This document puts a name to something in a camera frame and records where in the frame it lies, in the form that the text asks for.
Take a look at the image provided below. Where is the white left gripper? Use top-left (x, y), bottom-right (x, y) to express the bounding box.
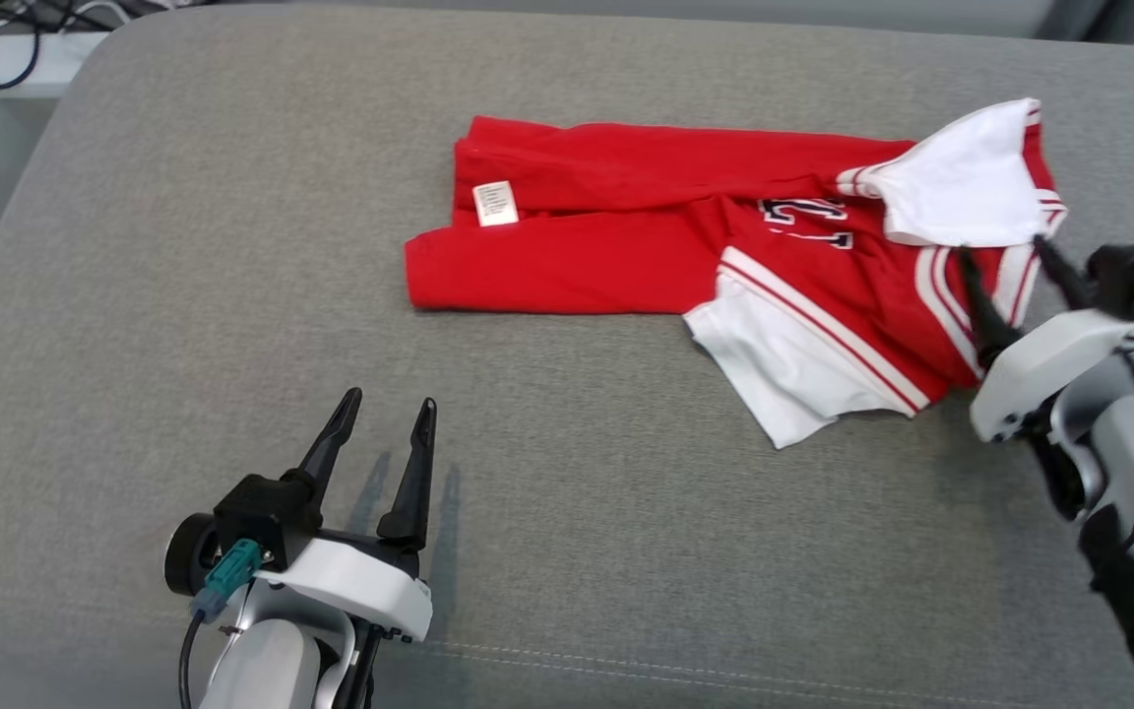
top-left (277, 387), bottom-right (438, 644)

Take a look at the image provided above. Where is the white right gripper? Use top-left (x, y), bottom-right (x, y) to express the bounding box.
top-left (956, 236), bottom-right (1134, 444)

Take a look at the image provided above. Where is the red white jersey shirt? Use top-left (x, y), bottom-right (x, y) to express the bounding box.
top-left (405, 97), bottom-right (1070, 451)

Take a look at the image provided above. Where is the grey fabric sofa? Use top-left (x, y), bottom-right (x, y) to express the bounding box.
top-left (0, 5), bottom-right (1134, 709)

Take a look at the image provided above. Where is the white power strip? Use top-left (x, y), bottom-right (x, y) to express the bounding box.
top-left (0, 32), bottom-right (110, 99)

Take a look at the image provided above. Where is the teal left camera connector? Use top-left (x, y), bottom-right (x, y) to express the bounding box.
top-left (191, 539), bottom-right (263, 623)

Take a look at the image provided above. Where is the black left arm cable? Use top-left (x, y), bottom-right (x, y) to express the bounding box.
top-left (178, 615), bottom-right (206, 709)

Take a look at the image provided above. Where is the white power cable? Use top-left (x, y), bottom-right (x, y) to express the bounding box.
top-left (0, 0), bottom-right (135, 62)

